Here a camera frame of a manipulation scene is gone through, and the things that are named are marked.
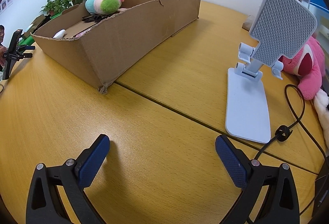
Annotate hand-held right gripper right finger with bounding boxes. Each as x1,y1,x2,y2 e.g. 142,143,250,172
215,135,301,224

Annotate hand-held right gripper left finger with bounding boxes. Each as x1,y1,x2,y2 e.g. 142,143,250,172
26,134,111,224

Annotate brown cardboard box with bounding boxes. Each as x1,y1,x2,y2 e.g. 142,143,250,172
30,0,202,94

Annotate white folding phone stand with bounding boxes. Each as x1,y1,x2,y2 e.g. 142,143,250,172
225,0,318,144

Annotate white plush toy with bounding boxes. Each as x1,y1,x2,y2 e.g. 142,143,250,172
313,89,329,137

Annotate pink bear plush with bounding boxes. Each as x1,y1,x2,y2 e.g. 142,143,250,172
279,35,326,101

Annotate black phone tripod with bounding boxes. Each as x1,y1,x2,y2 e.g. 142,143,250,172
2,30,35,80

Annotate black sunglasses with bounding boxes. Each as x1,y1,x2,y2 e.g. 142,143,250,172
82,14,110,23

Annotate pink and teal pig plush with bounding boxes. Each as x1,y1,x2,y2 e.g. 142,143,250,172
85,0,128,14

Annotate black cable tie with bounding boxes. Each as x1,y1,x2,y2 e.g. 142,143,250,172
275,126,293,142

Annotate black cable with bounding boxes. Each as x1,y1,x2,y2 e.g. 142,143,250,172
253,84,328,163

